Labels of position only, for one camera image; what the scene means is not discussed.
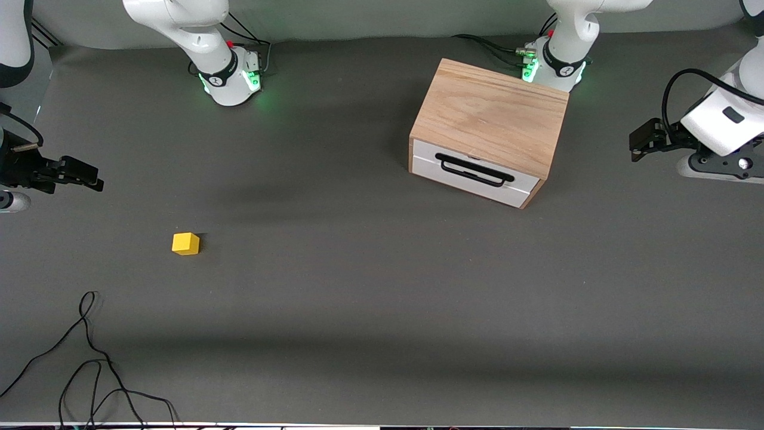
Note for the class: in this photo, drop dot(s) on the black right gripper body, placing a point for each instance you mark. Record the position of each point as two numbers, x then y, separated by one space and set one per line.
18 168

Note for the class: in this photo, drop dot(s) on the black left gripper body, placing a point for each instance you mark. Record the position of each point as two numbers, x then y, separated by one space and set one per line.
673 141

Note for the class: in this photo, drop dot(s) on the yellow cube block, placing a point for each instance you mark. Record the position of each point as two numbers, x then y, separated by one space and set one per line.
185 243

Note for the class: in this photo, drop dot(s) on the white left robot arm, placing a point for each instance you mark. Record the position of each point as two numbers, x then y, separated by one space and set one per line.
567 36

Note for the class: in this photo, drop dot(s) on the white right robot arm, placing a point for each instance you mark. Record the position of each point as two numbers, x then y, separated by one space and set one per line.
203 36

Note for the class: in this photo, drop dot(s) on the wooden drawer cabinet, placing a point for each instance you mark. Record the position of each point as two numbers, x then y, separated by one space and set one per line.
489 113

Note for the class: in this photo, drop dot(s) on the dark grey table mat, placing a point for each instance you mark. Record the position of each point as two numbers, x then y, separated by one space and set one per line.
358 298

